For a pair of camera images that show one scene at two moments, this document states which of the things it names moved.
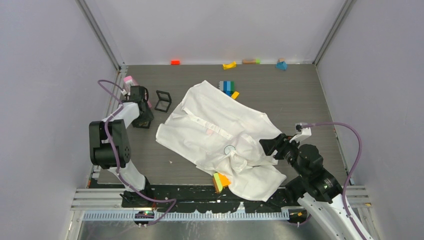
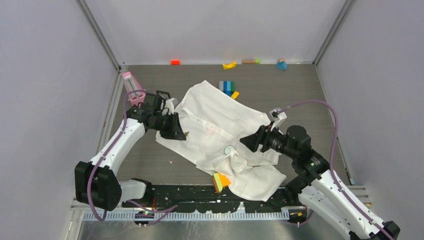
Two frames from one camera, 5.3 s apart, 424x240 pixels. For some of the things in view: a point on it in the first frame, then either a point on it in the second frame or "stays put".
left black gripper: x=148 y=113 -> x=176 y=132
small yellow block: x=235 y=95 stays put
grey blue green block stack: x=227 y=86 stays put
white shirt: x=221 y=135 stays put
